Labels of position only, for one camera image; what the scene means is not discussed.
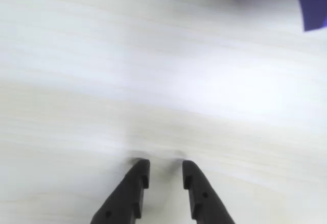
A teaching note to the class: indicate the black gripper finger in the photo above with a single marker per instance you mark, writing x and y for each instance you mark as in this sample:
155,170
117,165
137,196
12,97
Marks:
201,196
127,193

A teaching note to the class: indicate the blue rectangular open box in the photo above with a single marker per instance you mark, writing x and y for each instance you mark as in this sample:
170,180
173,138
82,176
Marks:
314,2

